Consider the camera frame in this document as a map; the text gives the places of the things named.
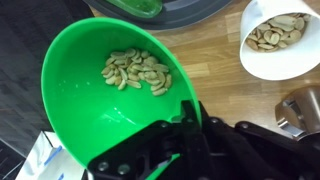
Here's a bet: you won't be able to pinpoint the large grey tray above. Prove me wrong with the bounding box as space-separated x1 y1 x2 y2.
83 0 232 30

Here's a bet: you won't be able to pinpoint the white cup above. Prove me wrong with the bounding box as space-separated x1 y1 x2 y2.
239 0 320 81

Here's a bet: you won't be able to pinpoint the white and blue paper bag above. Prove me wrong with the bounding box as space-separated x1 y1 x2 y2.
16 131 84 180

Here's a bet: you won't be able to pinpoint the light green bowl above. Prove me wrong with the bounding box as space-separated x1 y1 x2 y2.
41 18 201 170

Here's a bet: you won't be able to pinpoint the peanuts in green bowl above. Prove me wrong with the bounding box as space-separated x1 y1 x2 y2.
101 48 173 96

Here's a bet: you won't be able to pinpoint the peanuts in white cup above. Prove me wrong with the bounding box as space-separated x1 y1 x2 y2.
245 13 311 53

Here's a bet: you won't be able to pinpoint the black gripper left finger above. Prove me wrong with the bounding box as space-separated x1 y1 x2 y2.
88 100 212 180

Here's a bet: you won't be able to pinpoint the long cucumber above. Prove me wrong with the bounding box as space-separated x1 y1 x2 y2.
106 0 162 18

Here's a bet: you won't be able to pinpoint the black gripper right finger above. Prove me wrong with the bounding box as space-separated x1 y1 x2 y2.
199 103 320 180

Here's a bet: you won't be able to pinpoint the steel cup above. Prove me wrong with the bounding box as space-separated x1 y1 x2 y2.
275 85 320 139

